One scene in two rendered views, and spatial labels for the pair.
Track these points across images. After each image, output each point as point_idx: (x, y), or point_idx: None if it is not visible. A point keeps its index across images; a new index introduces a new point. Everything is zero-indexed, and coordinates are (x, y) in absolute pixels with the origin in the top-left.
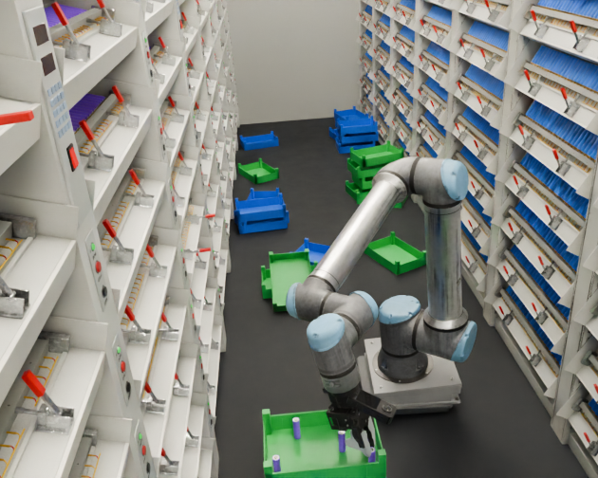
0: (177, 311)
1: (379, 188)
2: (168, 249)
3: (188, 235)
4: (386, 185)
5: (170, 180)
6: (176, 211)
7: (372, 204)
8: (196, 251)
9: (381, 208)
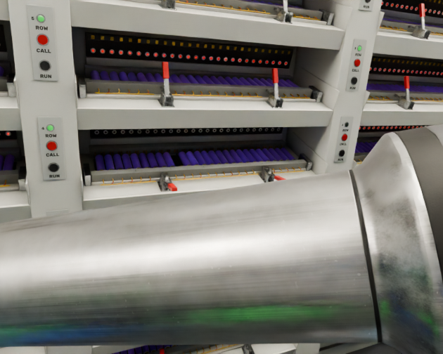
0: (8, 199)
1: (280, 182)
2: (3, 103)
3: (225, 180)
4: (322, 189)
5: (50, 10)
6: (46, 62)
7: (151, 211)
8: (167, 183)
9: (150, 253)
